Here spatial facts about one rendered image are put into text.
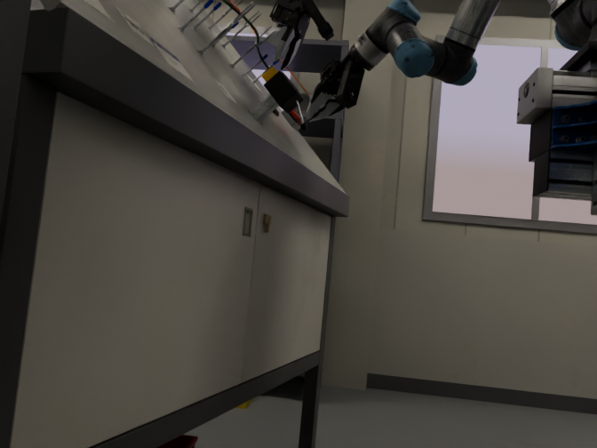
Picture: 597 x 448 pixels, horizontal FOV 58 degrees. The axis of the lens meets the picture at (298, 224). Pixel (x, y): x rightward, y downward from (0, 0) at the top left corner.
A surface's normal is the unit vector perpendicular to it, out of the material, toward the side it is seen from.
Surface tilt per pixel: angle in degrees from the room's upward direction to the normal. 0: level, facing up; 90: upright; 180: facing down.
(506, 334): 90
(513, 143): 90
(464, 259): 90
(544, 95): 90
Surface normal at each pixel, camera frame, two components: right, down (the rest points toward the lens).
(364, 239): -0.10, -0.09
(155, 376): 0.94, 0.07
